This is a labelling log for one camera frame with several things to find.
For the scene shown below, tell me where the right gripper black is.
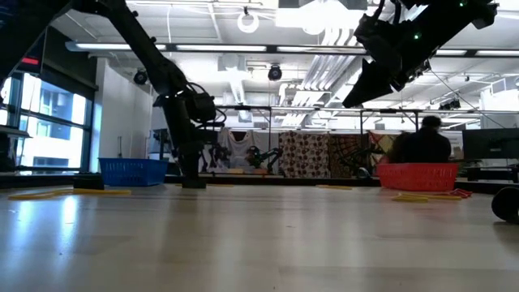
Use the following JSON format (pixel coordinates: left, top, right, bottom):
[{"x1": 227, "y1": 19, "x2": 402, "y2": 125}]
[{"x1": 341, "y1": 14, "x2": 433, "y2": 110}]

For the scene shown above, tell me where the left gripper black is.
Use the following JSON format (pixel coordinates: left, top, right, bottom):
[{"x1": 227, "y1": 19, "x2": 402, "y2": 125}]
[{"x1": 163, "y1": 94, "x2": 227, "y2": 183}]

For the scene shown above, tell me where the red rubber band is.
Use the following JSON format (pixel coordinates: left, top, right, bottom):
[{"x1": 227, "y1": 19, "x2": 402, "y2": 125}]
[{"x1": 444, "y1": 187, "x2": 474, "y2": 200}]

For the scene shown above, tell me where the black pipe rack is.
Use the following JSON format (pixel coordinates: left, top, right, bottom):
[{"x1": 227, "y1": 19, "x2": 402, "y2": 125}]
[{"x1": 217, "y1": 104, "x2": 519, "y2": 179}]

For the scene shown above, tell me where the white hanging cloth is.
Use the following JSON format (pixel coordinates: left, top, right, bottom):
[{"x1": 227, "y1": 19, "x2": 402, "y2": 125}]
[{"x1": 217, "y1": 127, "x2": 281, "y2": 171}]

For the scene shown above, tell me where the blue plastic basket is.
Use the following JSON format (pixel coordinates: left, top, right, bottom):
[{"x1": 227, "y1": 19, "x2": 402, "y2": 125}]
[{"x1": 98, "y1": 157, "x2": 169, "y2": 188}]

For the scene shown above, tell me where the dark orange patterned cloth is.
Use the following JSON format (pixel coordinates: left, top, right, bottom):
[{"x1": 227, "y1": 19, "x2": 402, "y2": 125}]
[{"x1": 328, "y1": 132, "x2": 371, "y2": 178}]

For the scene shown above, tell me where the person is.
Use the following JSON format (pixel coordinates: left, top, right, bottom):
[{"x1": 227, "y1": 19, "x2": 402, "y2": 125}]
[{"x1": 387, "y1": 114, "x2": 453, "y2": 165}]

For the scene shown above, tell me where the brown white patterned cloth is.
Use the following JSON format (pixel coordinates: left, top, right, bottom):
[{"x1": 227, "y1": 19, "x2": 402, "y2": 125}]
[{"x1": 277, "y1": 130, "x2": 331, "y2": 179}]

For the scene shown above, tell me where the black ceiling spotlight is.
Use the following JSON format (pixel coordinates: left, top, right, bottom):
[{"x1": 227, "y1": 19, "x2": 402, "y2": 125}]
[
  {"x1": 132, "y1": 68, "x2": 149, "y2": 86},
  {"x1": 267, "y1": 63, "x2": 284, "y2": 82}
]

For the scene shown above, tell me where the red plastic basket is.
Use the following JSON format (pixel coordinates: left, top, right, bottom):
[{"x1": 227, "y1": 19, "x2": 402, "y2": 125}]
[{"x1": 375, "y1": 162, "x2": 460, "y2": 193}]

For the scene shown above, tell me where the overhead light bar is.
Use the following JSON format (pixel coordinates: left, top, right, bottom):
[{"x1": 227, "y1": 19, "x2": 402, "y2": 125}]
[{"x1": 64, "y1": 39, "x2": 519, "y2": 58}]

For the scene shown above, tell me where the black background monitor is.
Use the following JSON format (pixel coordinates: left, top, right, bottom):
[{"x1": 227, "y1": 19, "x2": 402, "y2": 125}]
[{"x1": 461, "y1": 127, "x2": 519, "y2": 161}]

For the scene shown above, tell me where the large window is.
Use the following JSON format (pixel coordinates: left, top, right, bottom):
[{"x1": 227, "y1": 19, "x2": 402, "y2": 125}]
[{"x1": 0, "y1": 72, "x2": 97, "y2": 174}]

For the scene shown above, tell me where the black metal table frame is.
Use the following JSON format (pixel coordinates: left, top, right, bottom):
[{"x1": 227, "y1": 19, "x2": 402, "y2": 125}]
[{"x1": 0, "y1": 172, "x2": 519, "y2": 195}]

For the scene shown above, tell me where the white hanging ring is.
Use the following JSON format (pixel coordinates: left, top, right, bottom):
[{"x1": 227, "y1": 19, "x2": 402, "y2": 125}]
[{"x1": 236, "y1": 8, "x2": 261, "y2": 35}]

